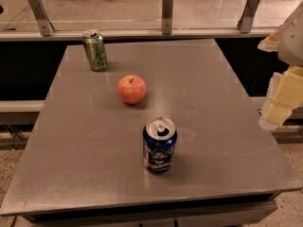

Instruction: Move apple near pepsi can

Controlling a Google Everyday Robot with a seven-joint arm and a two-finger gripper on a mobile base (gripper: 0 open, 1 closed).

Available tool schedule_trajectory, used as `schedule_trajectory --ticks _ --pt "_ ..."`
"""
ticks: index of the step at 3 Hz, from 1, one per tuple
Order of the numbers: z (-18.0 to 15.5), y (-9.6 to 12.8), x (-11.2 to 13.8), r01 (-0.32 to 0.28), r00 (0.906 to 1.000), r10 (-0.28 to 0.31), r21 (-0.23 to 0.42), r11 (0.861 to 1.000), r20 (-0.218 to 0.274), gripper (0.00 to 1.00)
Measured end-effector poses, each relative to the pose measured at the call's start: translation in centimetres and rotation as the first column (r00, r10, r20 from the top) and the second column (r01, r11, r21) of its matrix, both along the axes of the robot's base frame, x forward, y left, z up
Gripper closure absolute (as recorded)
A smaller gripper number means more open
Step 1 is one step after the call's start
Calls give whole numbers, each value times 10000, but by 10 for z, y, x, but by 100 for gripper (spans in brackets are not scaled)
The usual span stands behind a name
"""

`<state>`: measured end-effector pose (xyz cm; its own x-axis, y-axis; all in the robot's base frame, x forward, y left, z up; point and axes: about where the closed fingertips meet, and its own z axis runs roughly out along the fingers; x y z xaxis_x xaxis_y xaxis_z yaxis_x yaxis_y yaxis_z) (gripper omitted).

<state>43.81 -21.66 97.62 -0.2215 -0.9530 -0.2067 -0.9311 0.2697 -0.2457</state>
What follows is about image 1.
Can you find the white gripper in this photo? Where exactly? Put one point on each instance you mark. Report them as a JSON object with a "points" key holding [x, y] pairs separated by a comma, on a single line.
{"points": [[292, 43]]}

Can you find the red apple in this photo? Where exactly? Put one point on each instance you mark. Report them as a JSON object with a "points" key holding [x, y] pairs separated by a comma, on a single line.
{"points": [[131, 89]]}

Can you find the blue pepsi can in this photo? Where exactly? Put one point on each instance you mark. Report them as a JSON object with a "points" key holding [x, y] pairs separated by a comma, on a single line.
{"points": [[159, 139]]}

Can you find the green soda can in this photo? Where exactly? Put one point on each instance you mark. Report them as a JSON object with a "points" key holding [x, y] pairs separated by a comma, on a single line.
{"points": [[95, 50]]}

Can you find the grey metal table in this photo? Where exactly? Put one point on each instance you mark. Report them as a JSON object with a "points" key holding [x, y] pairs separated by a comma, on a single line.
{"points": [[83, 164]]}

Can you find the middle metal railing bracket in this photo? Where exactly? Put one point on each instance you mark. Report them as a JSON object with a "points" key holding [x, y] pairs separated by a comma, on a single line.
{"points": [[166, 21]]}

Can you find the left metal railing bracket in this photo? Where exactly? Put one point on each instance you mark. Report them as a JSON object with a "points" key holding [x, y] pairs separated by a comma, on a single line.
{"points": [[45, 27]]}

